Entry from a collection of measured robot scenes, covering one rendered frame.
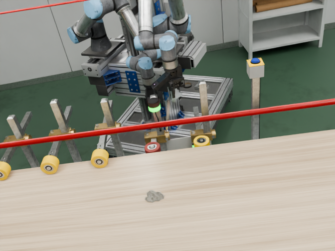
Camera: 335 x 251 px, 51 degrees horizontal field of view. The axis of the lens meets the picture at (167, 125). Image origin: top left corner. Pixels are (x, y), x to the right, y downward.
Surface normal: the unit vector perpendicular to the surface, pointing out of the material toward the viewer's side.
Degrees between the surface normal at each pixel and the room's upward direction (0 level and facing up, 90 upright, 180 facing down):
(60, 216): 0
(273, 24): 90
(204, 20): 90
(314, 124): 0
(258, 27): 90
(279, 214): 0
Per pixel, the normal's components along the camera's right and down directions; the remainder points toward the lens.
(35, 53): 0.12, 0.58
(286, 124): -0.14, -0.79
